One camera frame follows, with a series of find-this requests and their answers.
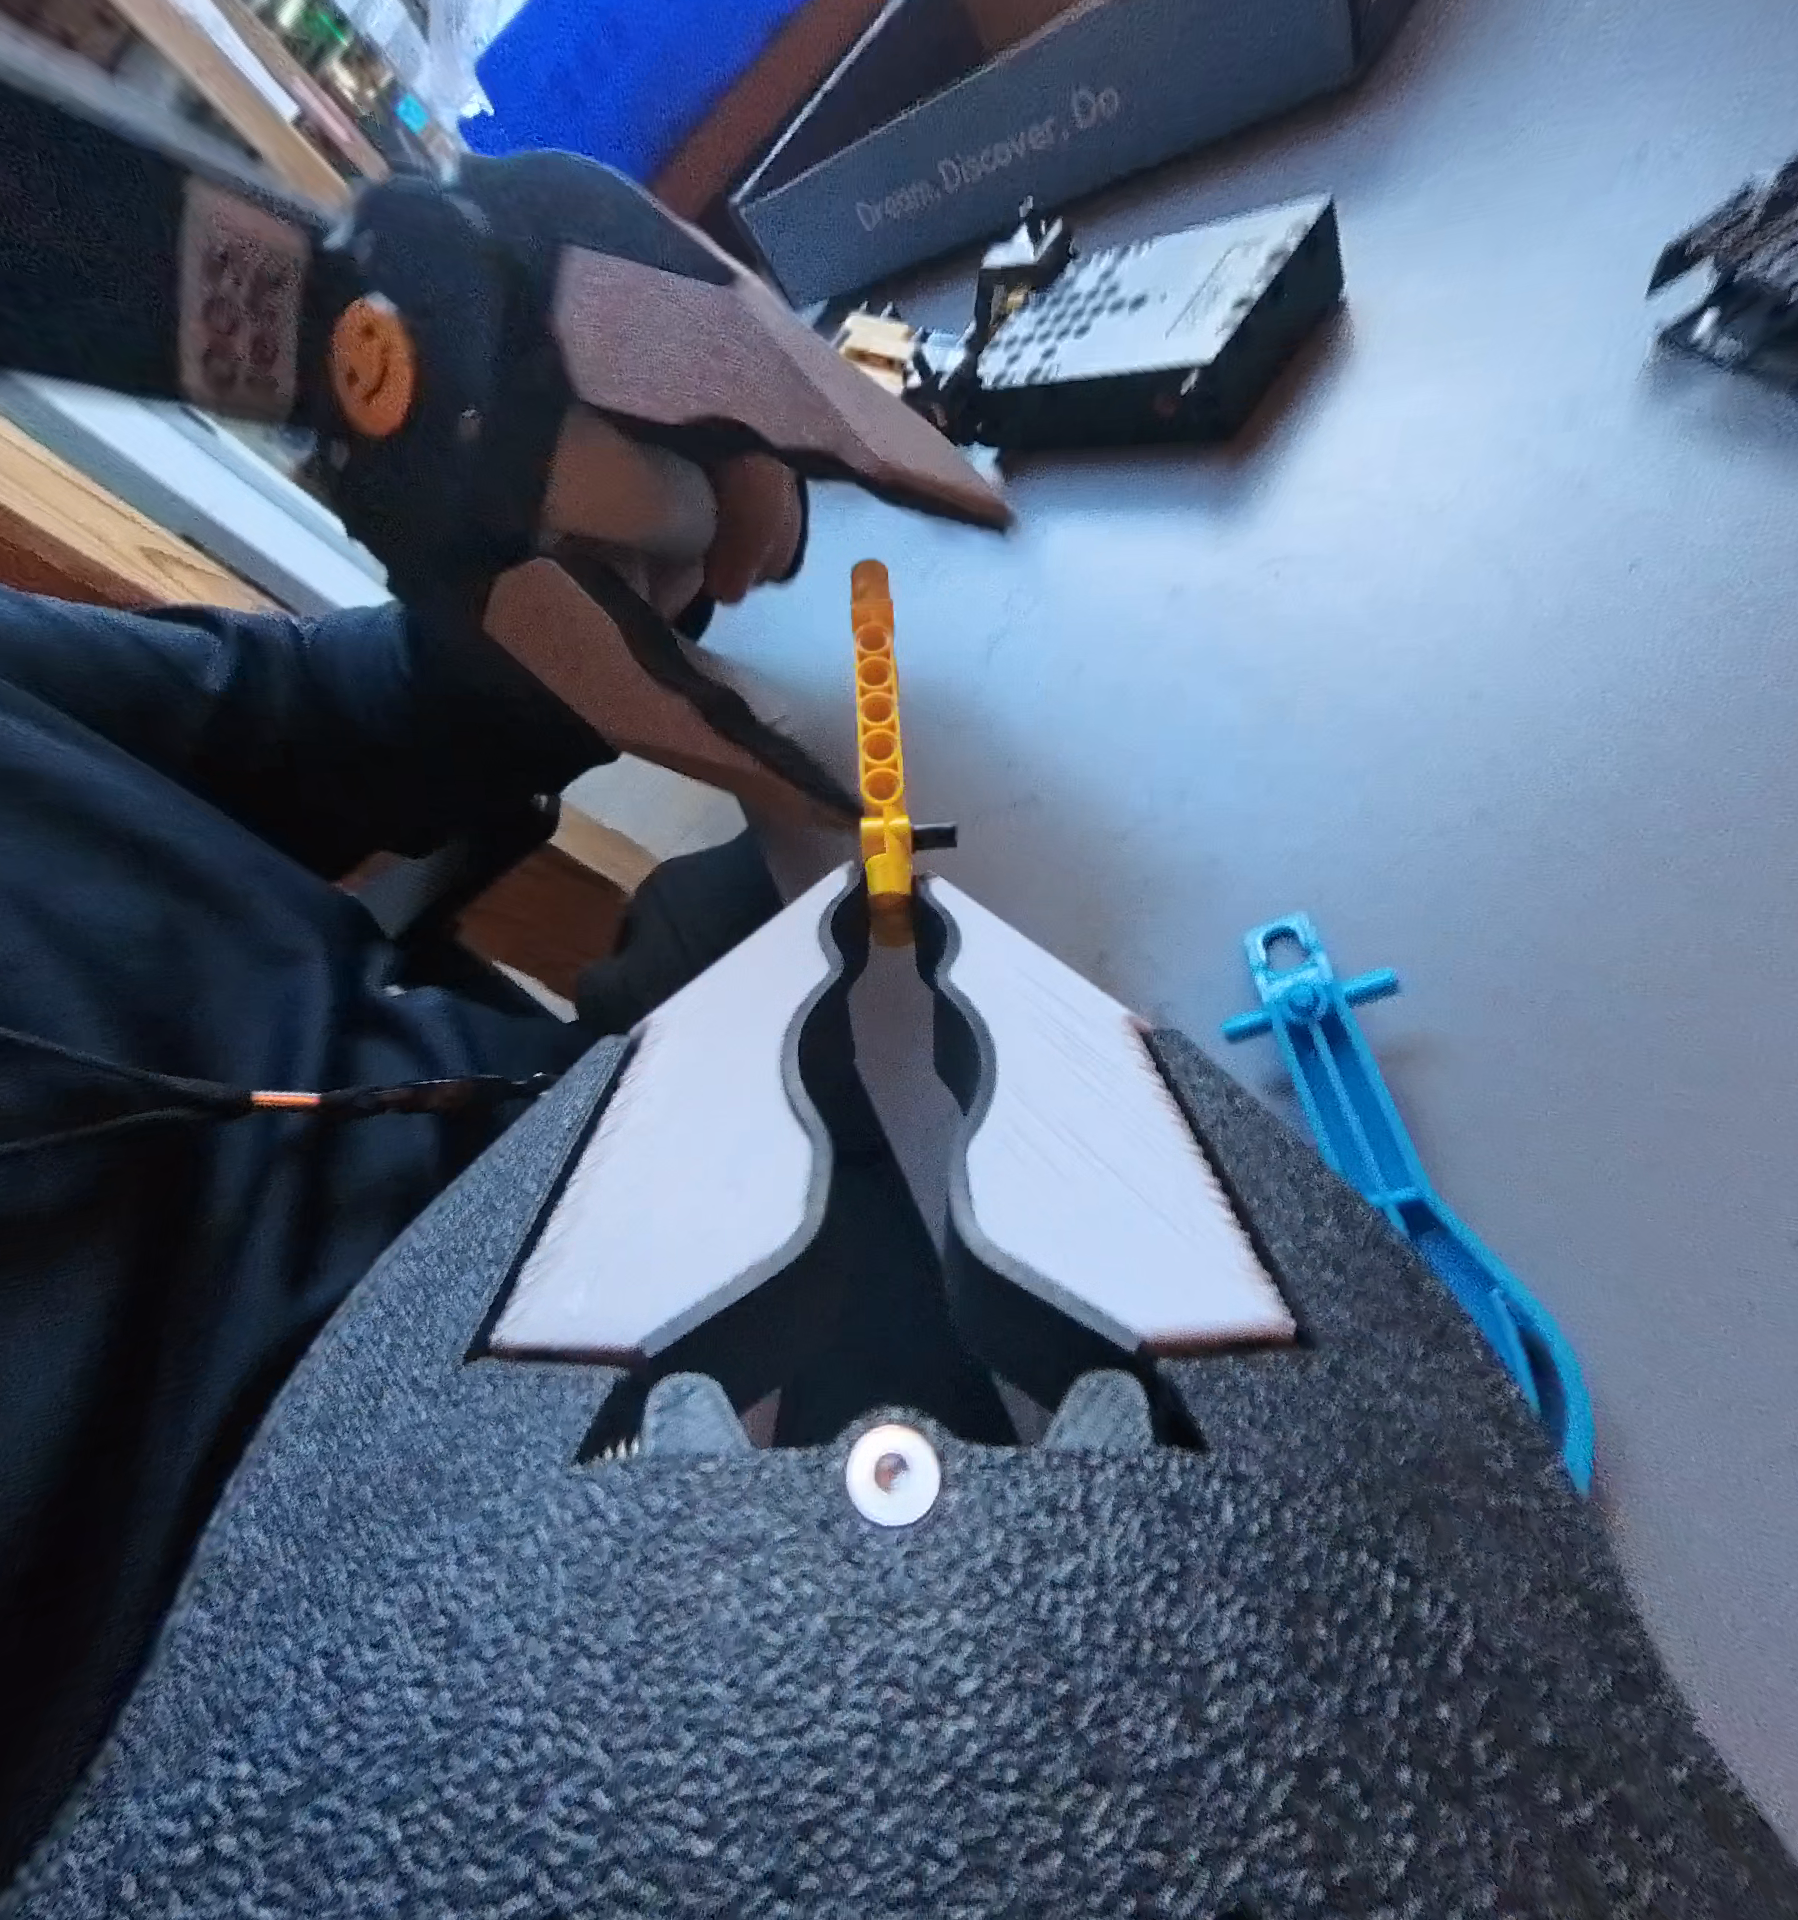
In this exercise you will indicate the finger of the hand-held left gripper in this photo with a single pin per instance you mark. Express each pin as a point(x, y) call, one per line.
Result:
point(584, 659)
point(749, 361)

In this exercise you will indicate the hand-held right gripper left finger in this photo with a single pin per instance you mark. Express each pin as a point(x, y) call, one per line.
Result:
point(688, 1171)

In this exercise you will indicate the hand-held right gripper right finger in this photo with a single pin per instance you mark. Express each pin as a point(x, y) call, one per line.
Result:
point(1125, 1184)

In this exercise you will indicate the blue brick separator tool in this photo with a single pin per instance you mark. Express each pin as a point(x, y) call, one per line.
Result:
point(1350, 1110)

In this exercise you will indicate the yellow perforated toy beam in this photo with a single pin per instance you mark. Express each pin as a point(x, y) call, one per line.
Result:
point(878, 720)

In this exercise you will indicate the person's left forearm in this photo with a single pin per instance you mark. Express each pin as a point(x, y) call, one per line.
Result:
point(239, 705)

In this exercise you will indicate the person's left hand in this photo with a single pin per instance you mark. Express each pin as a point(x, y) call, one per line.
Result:
point(646, 509)

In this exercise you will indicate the blue plastic crate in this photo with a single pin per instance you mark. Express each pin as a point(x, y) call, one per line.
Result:
point(614, 76)

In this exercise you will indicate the dark blue cardboard box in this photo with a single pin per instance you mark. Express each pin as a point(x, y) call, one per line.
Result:
point(991, 165)

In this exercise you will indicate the black perforated battery box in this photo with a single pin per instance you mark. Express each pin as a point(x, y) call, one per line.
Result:
point(1184, 330)

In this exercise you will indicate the person's dark clothing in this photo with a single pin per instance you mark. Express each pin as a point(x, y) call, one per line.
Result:
point(165, 1352)

